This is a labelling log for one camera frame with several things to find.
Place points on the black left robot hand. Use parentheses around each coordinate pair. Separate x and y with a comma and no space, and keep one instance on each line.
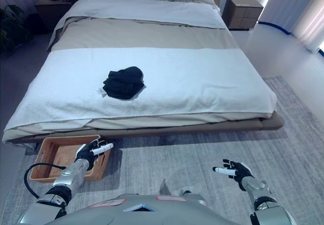
(84,152)

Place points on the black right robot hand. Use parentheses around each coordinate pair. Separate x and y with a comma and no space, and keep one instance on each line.
(240,171)

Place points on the black clothes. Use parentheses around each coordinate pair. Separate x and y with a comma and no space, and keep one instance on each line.
(124,83)

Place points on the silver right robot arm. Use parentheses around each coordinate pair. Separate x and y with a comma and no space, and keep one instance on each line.
(255,187)

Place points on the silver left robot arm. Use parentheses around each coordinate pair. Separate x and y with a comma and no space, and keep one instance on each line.
(68,175)

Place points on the woven wicker basket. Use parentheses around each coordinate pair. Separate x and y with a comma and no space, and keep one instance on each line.
(63,151)

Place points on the white folded bed sheet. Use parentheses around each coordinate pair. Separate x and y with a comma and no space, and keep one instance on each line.
(139,9)

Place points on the grey patterned rug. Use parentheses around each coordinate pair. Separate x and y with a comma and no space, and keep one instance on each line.
(202,146)

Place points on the silver right robot leg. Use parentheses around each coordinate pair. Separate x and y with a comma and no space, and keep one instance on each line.
(193,197)

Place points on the silver robot torso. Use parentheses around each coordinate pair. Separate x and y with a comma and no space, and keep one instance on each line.
(152,215)

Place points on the dark wooden nightstand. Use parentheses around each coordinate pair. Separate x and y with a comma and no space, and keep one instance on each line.
(50,12)

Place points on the green potted plant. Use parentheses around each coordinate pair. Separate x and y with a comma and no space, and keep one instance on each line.
(11,24)

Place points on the brown wooden nightstand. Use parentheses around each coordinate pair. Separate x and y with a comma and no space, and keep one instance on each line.
(243,14)

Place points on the white curtain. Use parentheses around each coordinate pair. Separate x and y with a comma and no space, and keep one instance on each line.
(303,12)

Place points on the brown bed frame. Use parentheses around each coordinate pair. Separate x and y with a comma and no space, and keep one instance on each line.
(270,123)

